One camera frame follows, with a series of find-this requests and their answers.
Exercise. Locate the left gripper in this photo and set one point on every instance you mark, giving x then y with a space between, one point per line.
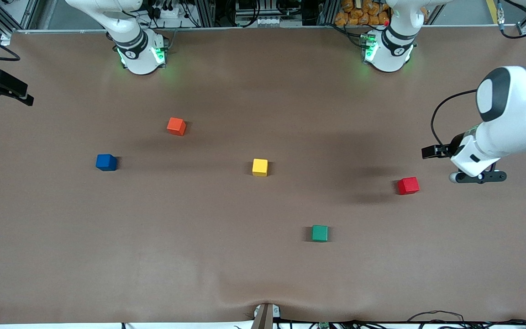
448 150

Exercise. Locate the red cube block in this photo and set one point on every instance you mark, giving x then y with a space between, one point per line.
408 185

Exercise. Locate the blue cube block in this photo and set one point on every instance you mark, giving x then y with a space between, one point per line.
106 162

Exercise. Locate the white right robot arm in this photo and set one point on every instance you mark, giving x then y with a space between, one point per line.
139 59

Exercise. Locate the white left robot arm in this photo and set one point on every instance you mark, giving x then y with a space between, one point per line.
514 114

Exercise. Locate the green cube block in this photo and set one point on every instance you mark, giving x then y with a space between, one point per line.
320 233

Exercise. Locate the yellow floor tape strip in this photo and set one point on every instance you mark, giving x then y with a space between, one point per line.
493 11

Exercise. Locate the bag of orange lumps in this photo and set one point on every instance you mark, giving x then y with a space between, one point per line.
359 13

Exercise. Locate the yellow cube block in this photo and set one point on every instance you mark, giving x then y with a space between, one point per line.
260 167

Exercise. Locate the orange cube block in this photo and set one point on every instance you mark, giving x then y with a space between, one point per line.
176 126

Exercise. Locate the aluminium equipment rack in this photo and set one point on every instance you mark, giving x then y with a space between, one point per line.
249 7

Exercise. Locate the brown table cover mat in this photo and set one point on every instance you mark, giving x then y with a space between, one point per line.
199 251

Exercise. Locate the camera mount post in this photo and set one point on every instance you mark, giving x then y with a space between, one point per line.
265 317

